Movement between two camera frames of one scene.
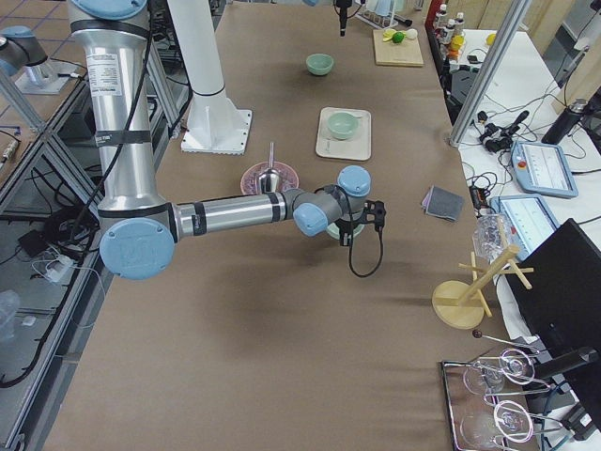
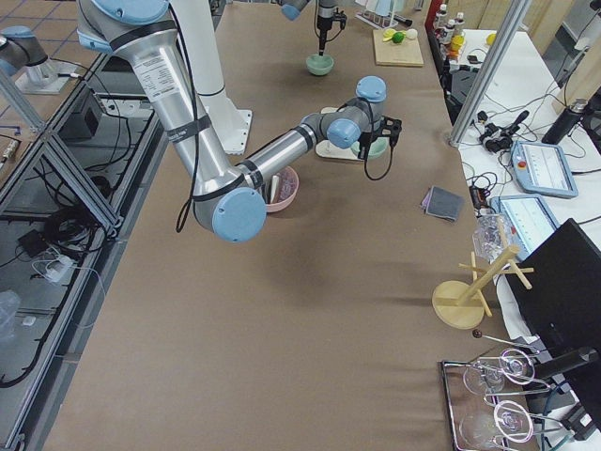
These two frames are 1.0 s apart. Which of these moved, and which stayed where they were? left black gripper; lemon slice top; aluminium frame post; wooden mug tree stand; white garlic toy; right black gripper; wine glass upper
Moved: right black gripper; left black gripper
Stayed: lemon slice top; aluminium frame post; wine glass upper; white garlic toy; wooden mug tree stand
